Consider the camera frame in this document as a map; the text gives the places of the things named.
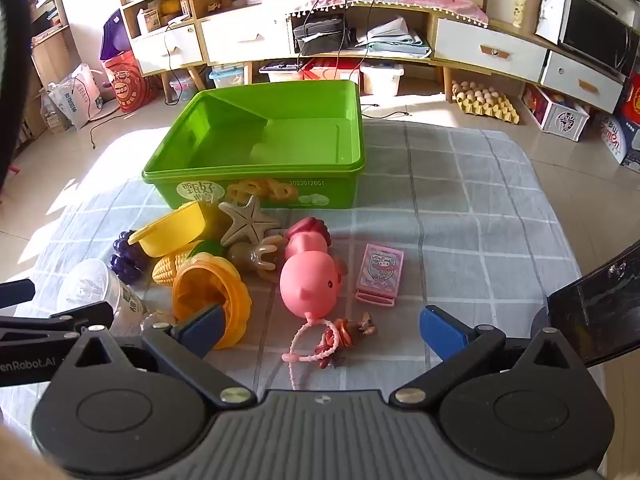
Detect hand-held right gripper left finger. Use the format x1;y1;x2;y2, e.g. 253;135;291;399
50;302;258;411

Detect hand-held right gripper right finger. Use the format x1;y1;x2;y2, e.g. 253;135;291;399
390;305;593;408

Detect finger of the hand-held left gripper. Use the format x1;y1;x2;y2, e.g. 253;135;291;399
0;301;116;343
0;280;37;306

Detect orange ribbed toy cup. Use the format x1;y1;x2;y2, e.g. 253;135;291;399
171;254;252;350

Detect clear cotton swab jar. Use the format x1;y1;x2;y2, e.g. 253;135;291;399
56;257;148;333

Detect yellow toy corn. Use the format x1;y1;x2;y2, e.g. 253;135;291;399
151;240;226;286

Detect pink card box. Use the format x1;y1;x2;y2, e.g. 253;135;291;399
355;243;405;307

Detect purple toy grapes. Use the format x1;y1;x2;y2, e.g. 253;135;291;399
109;229;151;283

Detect pink pig toy with strap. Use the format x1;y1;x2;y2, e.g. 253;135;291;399
279;216;349;391

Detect green plastic storage box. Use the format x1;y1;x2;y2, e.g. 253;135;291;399
141;79;368;211

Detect brown rubber hand toy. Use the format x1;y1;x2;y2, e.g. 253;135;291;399
227;234;287;283

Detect yellow toy pot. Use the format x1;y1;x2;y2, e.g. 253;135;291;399
129;200;221;257

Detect beige toy starfish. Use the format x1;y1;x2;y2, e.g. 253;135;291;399
218;195;282;247

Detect grey checkered blanket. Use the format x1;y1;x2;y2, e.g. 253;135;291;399
0;121;608;396

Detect black glossy screen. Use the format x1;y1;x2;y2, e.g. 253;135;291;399
547;240;640;367

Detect white plastic bag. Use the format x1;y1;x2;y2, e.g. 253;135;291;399
40;63;103;131

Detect egg tray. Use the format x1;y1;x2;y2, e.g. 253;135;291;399
451;80;521;125

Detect red printed bag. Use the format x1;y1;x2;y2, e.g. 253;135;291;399
102;55;158;113

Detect white printed crate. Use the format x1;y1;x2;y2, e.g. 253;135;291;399
520;82;591;142

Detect clear storage box blue lid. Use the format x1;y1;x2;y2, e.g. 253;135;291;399
209;64;246;90

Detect blue and white carton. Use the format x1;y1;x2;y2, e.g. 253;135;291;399
597;110;640;173

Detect clear storage box white lid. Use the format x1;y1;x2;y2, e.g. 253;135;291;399
360;60;405;96
260;60;301;83

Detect purple bag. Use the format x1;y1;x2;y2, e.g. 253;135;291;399
99;8;133;61

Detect white cabinet drawer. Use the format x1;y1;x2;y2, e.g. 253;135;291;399
542;52;626;111
202;12;296;63
434;19;548;81
132;25;198;73

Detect folded light cloth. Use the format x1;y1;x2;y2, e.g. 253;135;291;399
357;17;432;58

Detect red gift box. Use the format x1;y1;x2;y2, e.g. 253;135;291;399
619;72;640;121

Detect black electronic device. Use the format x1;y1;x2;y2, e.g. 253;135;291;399
292;17;351;56

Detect black microwave oven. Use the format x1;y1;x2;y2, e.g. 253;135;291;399
535;0;640;78

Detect wooden cabinet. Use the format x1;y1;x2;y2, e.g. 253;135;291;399
114;0;628;116

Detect small brown figurine keychain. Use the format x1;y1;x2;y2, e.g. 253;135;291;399
320;311;379;368

